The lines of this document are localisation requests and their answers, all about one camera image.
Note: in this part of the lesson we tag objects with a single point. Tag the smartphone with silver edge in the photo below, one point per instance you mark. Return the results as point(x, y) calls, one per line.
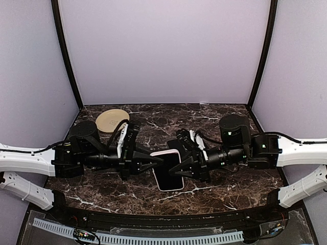
point(175, 144)

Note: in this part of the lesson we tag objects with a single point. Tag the left black frame post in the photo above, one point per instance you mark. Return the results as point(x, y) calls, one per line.
point(64, 52)

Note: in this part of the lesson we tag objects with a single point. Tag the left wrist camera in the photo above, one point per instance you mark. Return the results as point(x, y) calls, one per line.
point(126, 142)

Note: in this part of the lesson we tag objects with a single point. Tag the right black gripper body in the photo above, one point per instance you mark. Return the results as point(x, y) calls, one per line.
point(201, 164)

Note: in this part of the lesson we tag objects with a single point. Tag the white slotted cable duct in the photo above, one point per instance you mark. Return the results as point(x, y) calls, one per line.
point(105, 238)

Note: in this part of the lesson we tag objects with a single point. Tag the pink silicone phone case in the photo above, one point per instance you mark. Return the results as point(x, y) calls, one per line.
point(165, 181)

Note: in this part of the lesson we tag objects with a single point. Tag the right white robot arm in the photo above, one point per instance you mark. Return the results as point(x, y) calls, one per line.
point(266, 150)

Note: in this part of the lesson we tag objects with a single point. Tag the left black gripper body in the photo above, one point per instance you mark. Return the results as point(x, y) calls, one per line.
point(125, 165)

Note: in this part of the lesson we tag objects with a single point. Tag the black frame post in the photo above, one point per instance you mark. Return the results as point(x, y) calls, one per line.
point(264, 53)
point(64, 52)

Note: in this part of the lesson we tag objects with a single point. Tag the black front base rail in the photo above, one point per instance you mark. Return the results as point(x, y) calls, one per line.
point(243, 219)

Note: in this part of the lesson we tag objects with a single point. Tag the beige round plate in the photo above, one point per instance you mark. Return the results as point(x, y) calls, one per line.
point(107, 121)

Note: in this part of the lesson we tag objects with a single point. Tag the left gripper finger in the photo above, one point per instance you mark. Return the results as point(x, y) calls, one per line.
point(142, 157)
point(143, 167)

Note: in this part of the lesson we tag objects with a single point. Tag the right black frame post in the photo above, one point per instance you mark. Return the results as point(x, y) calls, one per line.
point(264, 53)

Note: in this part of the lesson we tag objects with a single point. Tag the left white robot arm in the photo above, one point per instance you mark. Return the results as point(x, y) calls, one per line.
point(69, 158)

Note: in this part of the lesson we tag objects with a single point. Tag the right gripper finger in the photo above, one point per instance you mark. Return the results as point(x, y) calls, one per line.
point(182, 173)
point(186, 164)

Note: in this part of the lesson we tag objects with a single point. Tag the small circuit board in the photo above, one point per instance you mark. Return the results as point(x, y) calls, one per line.
point(82, 234)

